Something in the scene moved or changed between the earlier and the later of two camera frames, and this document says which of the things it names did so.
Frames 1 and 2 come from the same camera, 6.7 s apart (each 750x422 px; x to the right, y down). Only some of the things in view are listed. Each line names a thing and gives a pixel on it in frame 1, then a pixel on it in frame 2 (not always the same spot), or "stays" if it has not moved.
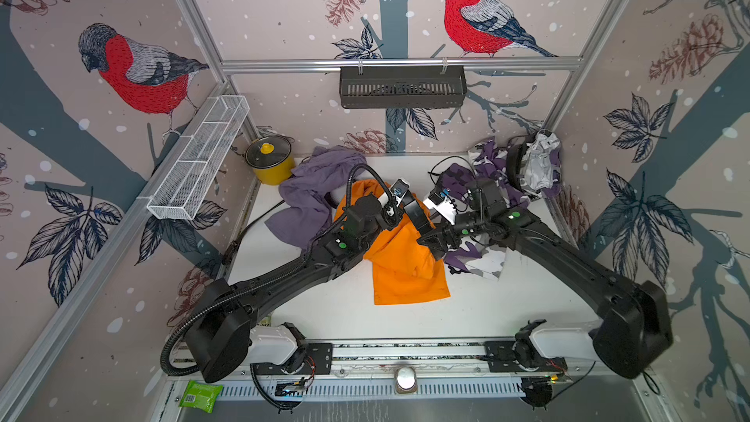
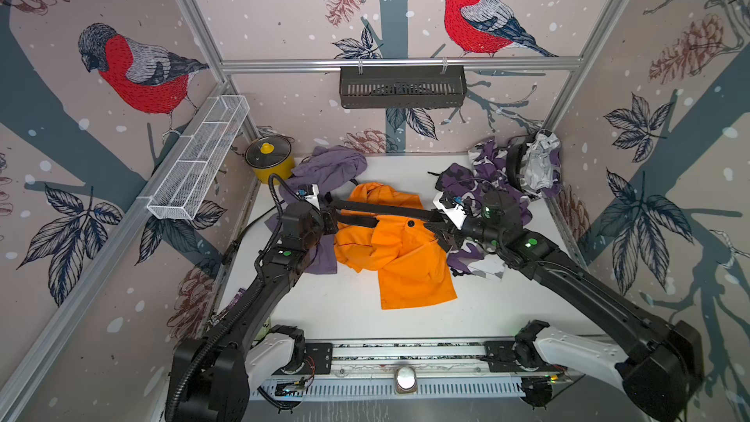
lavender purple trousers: [306, 193] stays
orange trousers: [401, 269] stays
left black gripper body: [381, 221] → [320, 226]
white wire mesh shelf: [196, 157] stays
